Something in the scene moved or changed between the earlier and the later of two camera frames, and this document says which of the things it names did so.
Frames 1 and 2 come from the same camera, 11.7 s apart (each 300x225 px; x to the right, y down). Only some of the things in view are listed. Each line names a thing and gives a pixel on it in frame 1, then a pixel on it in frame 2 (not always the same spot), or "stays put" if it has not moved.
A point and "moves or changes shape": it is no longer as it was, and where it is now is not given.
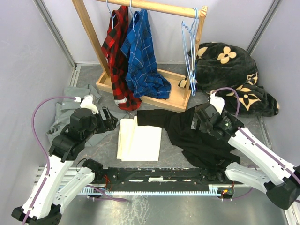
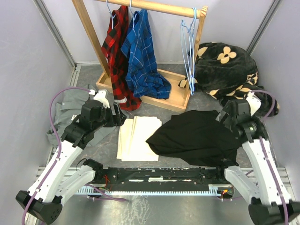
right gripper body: x=203 y=127 -> x=228 y=121
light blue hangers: x=188 y=39 stays put
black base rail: x=194 y=179 stays put
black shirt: x=200 y=149 moves or changes shape
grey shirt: x=73 y=97 stays put
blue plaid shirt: x=142 y=76 stays put
